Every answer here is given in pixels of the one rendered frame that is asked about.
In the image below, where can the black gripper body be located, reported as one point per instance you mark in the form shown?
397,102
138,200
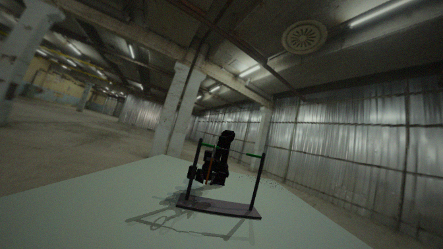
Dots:
221,175

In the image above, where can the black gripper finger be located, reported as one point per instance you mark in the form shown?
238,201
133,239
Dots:
214,178
199,175

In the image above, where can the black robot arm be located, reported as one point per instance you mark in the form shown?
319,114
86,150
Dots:
224,142

